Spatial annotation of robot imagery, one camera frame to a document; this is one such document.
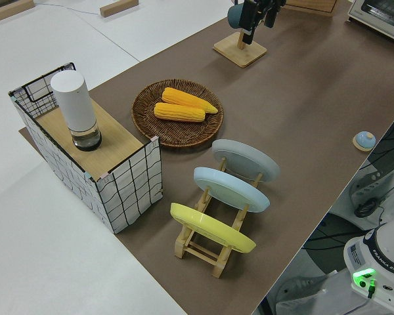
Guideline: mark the white cylindrical bottle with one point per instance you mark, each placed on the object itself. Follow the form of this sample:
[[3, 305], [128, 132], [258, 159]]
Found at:
[[75, 105]]

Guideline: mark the brown wicker basket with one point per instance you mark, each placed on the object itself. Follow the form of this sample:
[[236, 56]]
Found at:
[[170, 131]]

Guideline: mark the blue round bell button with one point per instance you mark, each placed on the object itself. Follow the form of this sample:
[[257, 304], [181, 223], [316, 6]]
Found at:
[[364, 140]]

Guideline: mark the wooden block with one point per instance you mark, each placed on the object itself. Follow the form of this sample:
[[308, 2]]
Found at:
[[118, 8], [10, 11]]

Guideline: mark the grid-pattern storage box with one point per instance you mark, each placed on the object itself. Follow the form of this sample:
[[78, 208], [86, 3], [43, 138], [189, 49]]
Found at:
[[111, 144]]

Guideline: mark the light blue plate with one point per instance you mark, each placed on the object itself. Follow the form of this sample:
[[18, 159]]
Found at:
[[230, 190]]

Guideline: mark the yellow corn cob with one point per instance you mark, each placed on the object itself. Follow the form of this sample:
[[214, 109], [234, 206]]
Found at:
[[180, 113], [184, 96]]

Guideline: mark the white toaster oven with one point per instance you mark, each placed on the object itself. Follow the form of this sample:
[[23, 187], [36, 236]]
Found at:
[[377, 14]]

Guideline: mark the yellow plate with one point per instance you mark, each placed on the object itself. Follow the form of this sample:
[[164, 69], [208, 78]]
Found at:
[[210, 226]]

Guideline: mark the dark blue mug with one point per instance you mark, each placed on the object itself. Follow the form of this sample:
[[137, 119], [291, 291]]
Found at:
[[234, 16]]

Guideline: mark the wooden mug stand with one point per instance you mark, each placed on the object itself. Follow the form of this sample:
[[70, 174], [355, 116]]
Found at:
[[239, 52]]

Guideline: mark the brown table mat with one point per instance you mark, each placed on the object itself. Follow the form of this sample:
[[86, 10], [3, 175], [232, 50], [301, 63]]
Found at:
[[298, 115]]

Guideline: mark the grey plate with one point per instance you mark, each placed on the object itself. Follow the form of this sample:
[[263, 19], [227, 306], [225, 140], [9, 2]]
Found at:
[[246, 157]]

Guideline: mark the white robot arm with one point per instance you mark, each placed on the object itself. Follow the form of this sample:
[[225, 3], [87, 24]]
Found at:
[[387, 249]]

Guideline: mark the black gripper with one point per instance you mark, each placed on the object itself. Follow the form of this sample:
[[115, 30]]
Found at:
[[266, 4]]

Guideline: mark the wooden plate rack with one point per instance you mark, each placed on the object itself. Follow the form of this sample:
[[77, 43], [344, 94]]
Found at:
[[218, 269]]

